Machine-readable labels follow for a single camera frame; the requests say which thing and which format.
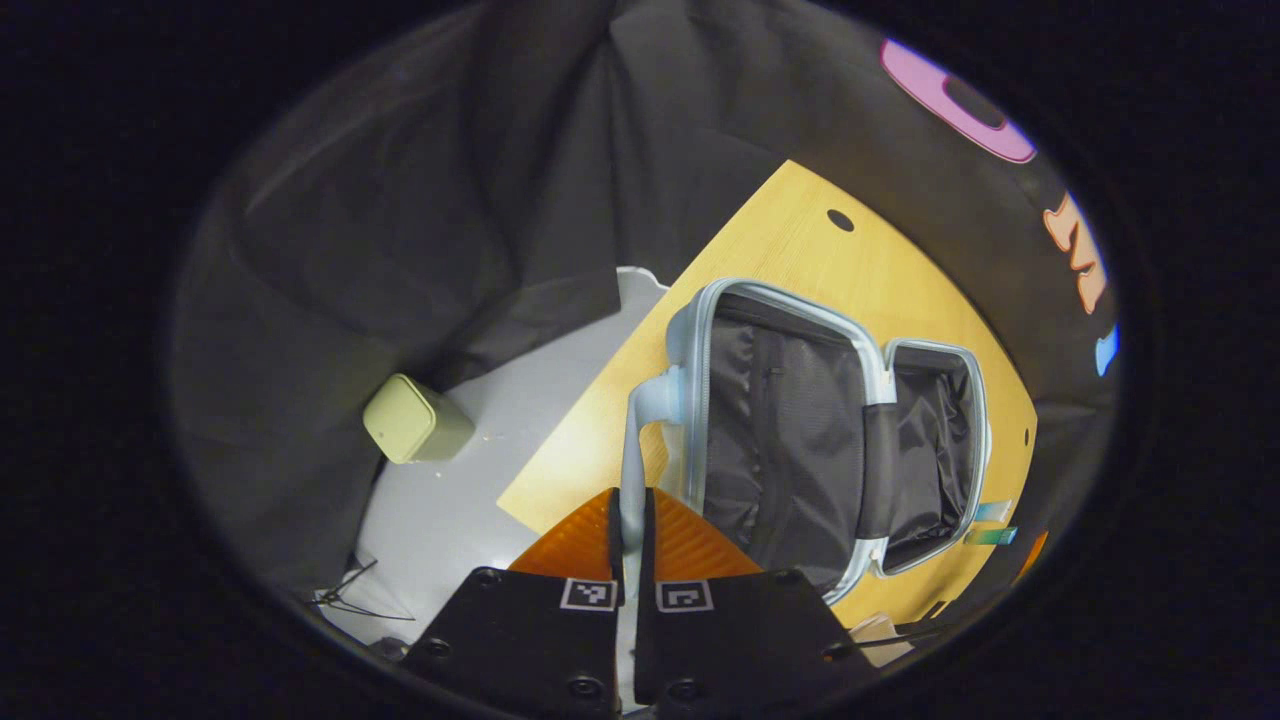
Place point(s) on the pale blue suitcase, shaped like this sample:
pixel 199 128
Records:
pixel 790 440

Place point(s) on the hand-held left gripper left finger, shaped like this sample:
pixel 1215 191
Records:
pixel 617 545

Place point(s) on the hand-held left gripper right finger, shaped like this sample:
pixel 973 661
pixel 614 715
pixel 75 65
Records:
pixel 646 545

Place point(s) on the pale green box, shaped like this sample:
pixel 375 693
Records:
pixel 415 420

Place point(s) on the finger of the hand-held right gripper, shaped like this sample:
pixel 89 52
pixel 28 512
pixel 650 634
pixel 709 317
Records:
pixel 1034 555

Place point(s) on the teal bottle with blue cap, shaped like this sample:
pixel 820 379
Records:
pixel 992 536

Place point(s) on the black backdrop cloth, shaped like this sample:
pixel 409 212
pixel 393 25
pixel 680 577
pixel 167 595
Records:
pixel 400 200

